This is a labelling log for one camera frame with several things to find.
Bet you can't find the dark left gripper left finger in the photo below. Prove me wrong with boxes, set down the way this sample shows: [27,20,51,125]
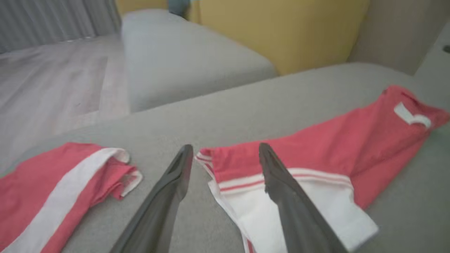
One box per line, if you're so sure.
[109,144,194,253]

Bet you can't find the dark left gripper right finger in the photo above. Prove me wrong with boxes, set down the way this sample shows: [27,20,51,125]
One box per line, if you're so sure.
[258,142,349,253]

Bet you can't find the red basketball jersey white trim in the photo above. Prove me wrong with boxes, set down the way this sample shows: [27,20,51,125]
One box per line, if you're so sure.
[194,84,450,253]

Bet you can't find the red shorts with white stripe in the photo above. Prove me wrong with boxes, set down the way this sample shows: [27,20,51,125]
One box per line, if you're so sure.
[0,142,143,253]

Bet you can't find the grey fabric sofa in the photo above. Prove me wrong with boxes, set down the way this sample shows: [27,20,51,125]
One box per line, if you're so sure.
[0,21,450,253]

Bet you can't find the light grey sofa section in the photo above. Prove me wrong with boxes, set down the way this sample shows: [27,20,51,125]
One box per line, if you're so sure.
[121,8,279,113]

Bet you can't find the large yellow cushion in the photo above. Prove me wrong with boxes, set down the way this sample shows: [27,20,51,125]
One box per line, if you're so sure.
[198,0,370,76]

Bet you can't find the blue-grey pillow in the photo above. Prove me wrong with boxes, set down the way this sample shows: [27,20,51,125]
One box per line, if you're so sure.
[168,0,192,19]

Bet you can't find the small yellow cushion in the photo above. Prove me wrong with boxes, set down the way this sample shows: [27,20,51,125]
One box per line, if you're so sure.
[115,0,169,17]

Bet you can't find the grey pleated curtain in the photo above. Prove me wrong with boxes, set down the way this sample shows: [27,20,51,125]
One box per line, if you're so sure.
[0,0,122,54]

